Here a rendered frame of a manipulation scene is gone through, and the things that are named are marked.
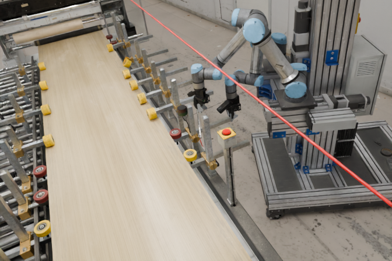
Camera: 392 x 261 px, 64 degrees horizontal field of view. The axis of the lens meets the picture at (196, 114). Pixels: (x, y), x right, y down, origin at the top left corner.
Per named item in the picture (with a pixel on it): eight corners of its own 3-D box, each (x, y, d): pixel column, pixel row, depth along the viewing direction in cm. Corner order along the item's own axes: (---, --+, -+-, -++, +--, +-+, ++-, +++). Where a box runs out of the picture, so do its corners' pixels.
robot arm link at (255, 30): (310, 82, 188) (259, 7, 171) (311, 95, 177) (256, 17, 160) (292, 91, 195) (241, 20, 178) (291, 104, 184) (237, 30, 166)
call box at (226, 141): (230, 138, 161) (228, 126, 157) (237, 145, 156) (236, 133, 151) (217, 143, 159) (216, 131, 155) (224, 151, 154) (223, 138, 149)
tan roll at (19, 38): (122, 16, 417) (119, 7, 410) (124, 18, 408) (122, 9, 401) (7, 45, 378) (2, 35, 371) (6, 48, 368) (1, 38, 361)
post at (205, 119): (213, 173, 205) (206, 113, 178) (216, 176, 203) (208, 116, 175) (208, 175, 204) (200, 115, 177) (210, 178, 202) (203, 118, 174)
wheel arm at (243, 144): (247, 143, 211) (247, 138, 209) (250, 145, 208) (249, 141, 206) (188, 167, 199) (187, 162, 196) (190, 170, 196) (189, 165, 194)
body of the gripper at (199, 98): (202, 107, 205) (200, 91, 198) (193, 103, 210) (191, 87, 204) (210, 102, 209) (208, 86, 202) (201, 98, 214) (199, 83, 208)
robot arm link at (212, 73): (223, 63, 197) (206, 62, 200) (219, 71, 188) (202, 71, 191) (224, 74, 201) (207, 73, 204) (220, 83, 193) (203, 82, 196)
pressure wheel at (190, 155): (188, 161, 202) (185, 147, 195) (200, 162, 199) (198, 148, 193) (184, 169, 196) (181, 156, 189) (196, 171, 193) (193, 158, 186)
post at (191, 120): (198, 158, 228) (189, 102, 201) (200, 161, 226) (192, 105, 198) (193, 159, 227) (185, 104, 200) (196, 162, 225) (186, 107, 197)
